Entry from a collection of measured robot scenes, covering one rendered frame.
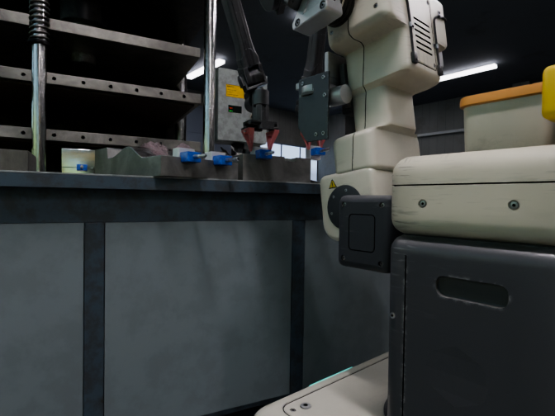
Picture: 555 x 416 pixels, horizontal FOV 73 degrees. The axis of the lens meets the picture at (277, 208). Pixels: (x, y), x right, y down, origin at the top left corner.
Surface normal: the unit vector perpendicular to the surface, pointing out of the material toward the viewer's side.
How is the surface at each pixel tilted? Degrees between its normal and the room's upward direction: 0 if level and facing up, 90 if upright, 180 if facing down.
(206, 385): 90
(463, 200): 90
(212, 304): 90
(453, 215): 90
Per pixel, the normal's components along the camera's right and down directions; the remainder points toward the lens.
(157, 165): -0.72, 0.00
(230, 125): 0.46, 0.03
